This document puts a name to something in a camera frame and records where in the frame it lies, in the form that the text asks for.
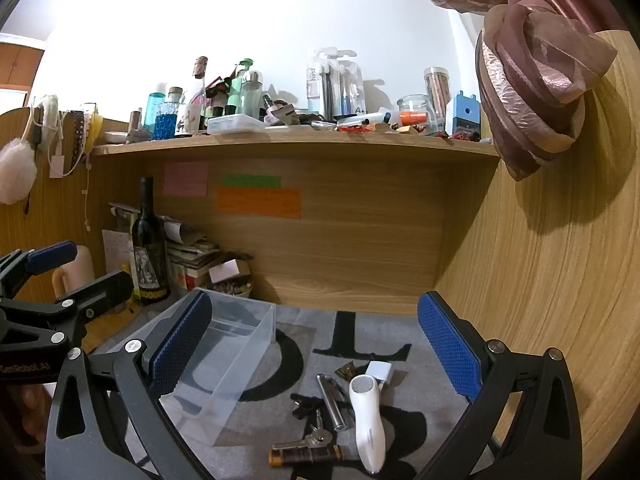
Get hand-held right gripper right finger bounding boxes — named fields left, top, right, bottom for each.
left=415, top=291, right=583, bottom=480

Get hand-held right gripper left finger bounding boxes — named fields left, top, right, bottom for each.
left=45, top=290, right=216, bottom=480

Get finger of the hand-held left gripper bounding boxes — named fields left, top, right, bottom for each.
left=0, top=241, right=78, bottom=298
left=0, top=270, right=135, bottom=358

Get clear plastic storage bin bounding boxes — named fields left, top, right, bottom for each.
left=117, top=287, right=277, bottom=418

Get white electric shaver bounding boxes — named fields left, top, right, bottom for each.
left=348, top=374, right=387, bottom=476

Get silver metal flashlight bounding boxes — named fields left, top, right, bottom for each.
left=316, top=373, right=348, bottom=432

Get silver keys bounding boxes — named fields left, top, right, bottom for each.
left=272, top=409, right=333, bottom=453

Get cream mug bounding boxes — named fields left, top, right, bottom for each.
left=52, top=245, right=96, bottom=301

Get white paper card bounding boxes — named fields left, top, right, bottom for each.
left=102, top=230, right=133, bottom=281

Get dark wine bottle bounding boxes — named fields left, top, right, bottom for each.
left=131, top=176, right=172, bottom=306

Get grey mat with black letters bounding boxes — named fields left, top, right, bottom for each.
left=90, top=302, right=501, bottom=480

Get white charger adapter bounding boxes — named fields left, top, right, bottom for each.
left=365, top=360, right=393, bottom=392

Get tray of small bits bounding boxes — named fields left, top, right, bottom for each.
left=200, top=282, right=253, bottom=301

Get stack of books and papers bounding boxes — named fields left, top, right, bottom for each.
left=109, top=202, right=223, bottom=291

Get small white box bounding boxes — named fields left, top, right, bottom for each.
left=207, top=258, right=251, bottom=283

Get white fluffy puff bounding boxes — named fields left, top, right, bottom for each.
left=0, top=137, right=38, bottom=205

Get black clip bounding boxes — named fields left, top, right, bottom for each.
left=291, top=394, right=323, bottom=420

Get yellow pouch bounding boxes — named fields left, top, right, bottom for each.
left=82, top=104, right=104, bottom=154

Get pink sticky note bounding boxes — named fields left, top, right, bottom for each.
left=163, top=162, right=209, bottom=197

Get white fluffy band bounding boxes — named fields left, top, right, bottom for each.
left=41, top=94, right=62, bottom=130

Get orange sticky note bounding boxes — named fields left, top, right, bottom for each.
left=216, top=187, right=302, bottom=220

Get black and gold lighter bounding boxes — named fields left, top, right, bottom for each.
left=267, top=445, right=346, bottom=467

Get teal liquid bottle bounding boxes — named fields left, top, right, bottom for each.
left=144, top=91, right=165, bottom=133

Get green sticky note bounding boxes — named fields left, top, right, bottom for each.
left=220, top=174, right=281, bottom=190

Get blue patterned glass bottle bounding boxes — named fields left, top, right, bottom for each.
left=154, top=87, right=182, bottom=141

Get white printed mug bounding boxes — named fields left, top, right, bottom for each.
left=176, top=104, right=202, bottom=138

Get wooden cabinet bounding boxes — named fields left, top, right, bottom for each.
left=0, top=32, right=46, bottom=91

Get clear plastic lidded box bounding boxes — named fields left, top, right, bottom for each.
left=206, top=114, right=265, bottom=135

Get clear bottle with cork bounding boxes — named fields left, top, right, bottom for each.
left=187, top=56, right=210, bottom=111

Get blue and white box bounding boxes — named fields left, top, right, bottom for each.
left=445, top=91, right=482, bottom=138

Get wooden shelf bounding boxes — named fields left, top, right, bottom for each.
left=90, top=125, right=501, bottom=158

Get glass jar with orange item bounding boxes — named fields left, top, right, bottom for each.
left=397, top=94, right=432, bottom=131

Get green bottle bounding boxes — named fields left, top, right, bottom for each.
left=227, top=59, right=253, bottom=116

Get clear bottle with silver cap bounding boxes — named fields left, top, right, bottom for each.
left=240, top=71, right=263, bottom=117

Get tall jar of sticks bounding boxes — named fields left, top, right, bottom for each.
left=423, top=66, right=451, bottom=126

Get pink sheer curtain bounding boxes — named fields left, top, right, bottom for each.
left=395, top=0, right=621, bottom=181

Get toothbrush blister pack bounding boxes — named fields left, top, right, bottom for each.
left=306, top=47, right=366, bottom=121

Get beaded strap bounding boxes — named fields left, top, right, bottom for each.
left=66, top=110, right=86, bottom=172

